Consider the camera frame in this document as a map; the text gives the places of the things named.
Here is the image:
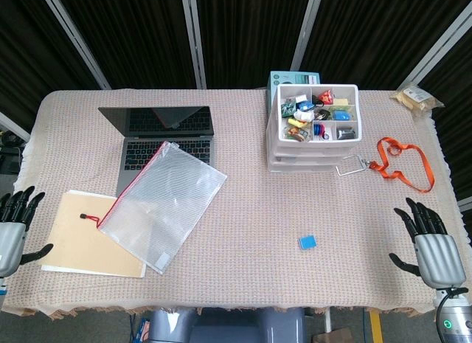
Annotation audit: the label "blue white square block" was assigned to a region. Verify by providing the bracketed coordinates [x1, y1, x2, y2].
[297, 234, 318, 252]

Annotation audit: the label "teal cardboard box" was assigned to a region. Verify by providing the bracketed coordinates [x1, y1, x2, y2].
[266, 70, 322, 100]

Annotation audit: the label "grey metal partition post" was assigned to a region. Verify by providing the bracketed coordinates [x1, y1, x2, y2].
[290, 0, 326, 73]
[396, 3, 472, 90]
[38, 0, 112, 90]
[0, 110, 31, 142]
[179, 0, 207, 89]

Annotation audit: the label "white plastic drawer unit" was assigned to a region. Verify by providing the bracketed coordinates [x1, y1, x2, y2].
[265, 83, 364, 173]

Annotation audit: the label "blue red coloured clips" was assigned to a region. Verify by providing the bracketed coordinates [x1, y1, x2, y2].
[313, 122, 333, 141]

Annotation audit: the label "yellow snack plastic bag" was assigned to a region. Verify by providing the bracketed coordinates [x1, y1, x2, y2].
[390, 83, 445, 114]

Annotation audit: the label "left black grey robot hand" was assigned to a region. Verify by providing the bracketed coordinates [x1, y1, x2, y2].
[0, 186, 55, 280]

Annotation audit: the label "grey robot torso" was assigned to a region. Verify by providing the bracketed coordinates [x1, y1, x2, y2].
[149, 308, 307, 343]

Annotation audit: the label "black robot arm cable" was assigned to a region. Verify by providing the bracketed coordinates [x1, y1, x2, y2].
[436, 288, 470, 324]

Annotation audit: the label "black glasses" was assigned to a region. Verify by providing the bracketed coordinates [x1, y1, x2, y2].
[312, 94, 331, 119]

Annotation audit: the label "pink woven tablecloth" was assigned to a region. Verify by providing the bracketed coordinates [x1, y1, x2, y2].
[1, 88, 467, 320]

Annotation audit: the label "brown snack packet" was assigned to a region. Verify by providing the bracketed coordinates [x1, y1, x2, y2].
[285, 125, 310, 142]

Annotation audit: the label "manila paper folder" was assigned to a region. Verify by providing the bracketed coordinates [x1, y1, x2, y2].
[41, 190, 148, 279]

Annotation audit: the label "right black grey robot hand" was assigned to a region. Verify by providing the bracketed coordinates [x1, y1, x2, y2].
[388, 197, 468, 288]

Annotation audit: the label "clear mesh zip pouch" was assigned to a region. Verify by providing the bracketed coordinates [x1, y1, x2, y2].
[79, 140, 228, 275]

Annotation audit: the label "grey open laptop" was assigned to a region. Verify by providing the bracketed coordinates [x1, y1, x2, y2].
[97, 105, 215, 198]

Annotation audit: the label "brown cardboard box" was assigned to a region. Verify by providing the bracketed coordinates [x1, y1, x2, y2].
[312, 327, 357, 343]

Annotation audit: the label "clear badge holder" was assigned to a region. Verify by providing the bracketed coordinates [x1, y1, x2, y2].
[335, 154, 373, 177]

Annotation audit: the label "orange lanyard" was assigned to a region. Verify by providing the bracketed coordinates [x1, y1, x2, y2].
[370, 136, 436, 194]

